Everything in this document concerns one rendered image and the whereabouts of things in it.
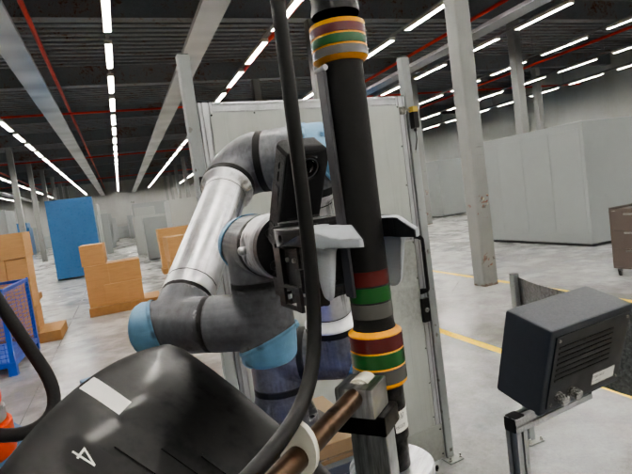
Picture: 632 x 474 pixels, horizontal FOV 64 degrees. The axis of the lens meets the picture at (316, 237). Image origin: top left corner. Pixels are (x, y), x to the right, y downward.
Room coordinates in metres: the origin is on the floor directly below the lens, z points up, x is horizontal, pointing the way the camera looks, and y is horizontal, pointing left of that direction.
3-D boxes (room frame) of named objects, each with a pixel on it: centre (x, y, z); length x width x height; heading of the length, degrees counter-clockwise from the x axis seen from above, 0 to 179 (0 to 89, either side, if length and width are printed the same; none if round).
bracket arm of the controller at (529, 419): (1.01, -0.43, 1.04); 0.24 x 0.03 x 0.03; 117
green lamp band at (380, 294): (0.40, -0.04, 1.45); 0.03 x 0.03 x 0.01
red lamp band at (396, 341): (0.40, -0.04, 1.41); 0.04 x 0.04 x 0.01
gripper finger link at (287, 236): (0.44, 0.01, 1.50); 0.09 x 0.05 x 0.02; 15
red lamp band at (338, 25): (0.40, -0.04, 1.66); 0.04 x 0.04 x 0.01
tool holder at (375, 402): (0.39, -0.03, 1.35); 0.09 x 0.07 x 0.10; 152
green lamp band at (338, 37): (0.40, -0.04, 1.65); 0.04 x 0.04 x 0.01
